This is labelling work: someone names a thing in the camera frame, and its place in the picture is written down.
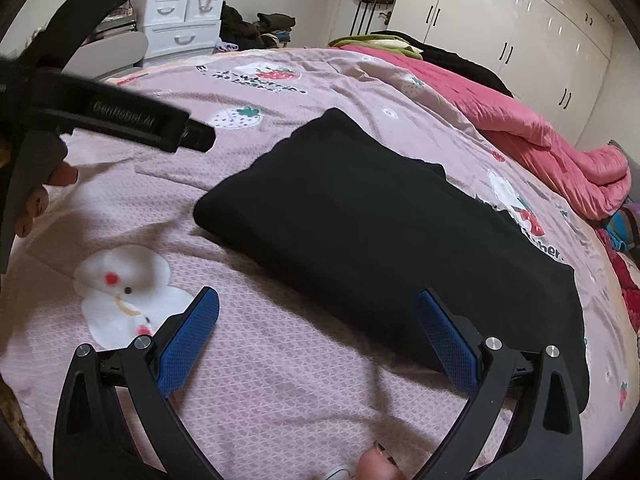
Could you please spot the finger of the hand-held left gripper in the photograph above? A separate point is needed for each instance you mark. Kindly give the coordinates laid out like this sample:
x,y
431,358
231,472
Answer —
x,y
200,136

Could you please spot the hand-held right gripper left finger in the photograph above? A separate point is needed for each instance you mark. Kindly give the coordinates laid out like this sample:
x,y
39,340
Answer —
x,y
190,345

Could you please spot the black cloth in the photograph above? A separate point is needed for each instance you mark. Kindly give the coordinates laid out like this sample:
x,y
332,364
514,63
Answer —
x,y
465,65

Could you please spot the white wardrobe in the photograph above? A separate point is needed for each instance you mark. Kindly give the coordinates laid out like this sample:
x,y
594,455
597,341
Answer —
x,y
525,25

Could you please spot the black t-shirt with orange print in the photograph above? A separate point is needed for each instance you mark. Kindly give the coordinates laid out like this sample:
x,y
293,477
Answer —
x,y
375,240

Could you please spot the pink quilt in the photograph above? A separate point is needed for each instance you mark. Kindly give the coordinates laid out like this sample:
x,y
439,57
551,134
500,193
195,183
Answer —
x,y
550,150

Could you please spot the pink strawberry print bed sheet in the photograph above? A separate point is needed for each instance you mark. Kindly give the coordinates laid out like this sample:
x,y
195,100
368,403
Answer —
x,y
275,410

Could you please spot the person's right hand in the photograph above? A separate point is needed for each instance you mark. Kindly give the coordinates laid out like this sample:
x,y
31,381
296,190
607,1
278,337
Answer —
x,y
380,465

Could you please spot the person's left hand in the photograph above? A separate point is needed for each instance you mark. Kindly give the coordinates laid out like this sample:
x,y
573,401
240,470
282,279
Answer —
x,y
65,175

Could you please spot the green blanket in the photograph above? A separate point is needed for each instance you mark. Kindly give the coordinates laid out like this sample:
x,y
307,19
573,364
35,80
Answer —
x,y
380,45

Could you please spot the white door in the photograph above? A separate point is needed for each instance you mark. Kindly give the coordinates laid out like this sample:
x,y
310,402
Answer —
x,y
345,15

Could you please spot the red cloth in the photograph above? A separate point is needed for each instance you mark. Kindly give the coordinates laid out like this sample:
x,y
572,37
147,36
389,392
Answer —
x,y
630,285

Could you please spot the white drawer cabinet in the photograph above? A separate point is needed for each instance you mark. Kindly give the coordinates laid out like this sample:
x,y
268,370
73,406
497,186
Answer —
x,y
180,25

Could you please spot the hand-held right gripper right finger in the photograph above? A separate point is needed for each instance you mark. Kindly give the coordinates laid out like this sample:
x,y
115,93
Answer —
x,y
447,345

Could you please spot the pile of dark clothes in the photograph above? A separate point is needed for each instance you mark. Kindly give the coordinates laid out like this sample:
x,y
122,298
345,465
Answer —
x,y
255,27

